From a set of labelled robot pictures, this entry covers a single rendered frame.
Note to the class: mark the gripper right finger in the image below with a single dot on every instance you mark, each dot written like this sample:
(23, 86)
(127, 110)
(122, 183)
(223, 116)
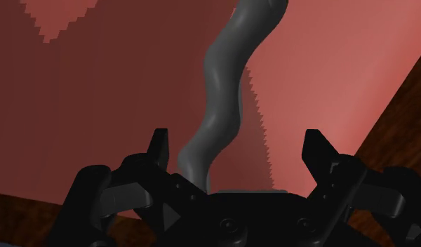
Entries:
(337, 178)

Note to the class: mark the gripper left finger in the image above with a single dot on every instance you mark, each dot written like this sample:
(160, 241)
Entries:
(142, 178)

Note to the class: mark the red table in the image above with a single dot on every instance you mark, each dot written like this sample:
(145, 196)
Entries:
(94, 102)

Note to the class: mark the grey wavy vase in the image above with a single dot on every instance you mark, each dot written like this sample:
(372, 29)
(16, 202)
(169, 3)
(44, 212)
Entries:
(224, 68)

